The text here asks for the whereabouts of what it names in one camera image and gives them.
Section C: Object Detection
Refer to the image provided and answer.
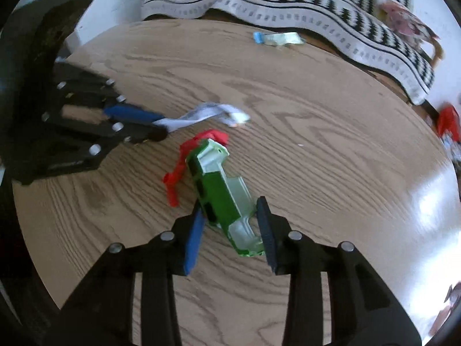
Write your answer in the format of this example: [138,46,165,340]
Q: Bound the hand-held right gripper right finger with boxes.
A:
[256,196,422,346]

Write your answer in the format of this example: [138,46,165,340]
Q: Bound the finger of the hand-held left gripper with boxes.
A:
[54,62,167,125]
[41,111,169,174]

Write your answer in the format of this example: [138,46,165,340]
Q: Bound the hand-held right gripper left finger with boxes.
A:
[43,202,207,346]

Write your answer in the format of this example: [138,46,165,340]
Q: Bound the green plastic toy car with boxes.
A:
[185,138,267,259]

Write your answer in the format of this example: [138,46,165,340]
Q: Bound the white paper strip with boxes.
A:
[158,102,251,133]

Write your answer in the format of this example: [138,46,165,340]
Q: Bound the red plastic piece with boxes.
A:
[162,129,230,208]

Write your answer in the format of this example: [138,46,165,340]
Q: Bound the white cabinet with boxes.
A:
[57,0,145,48]

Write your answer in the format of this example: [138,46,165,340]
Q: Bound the pale green blue wrapper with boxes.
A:
[253,31,307,48]

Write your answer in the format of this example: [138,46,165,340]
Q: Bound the red plastic bag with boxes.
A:
[437,104,461,138]

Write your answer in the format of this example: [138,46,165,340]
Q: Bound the pink printed pillow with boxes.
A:
[374,0,442,43]

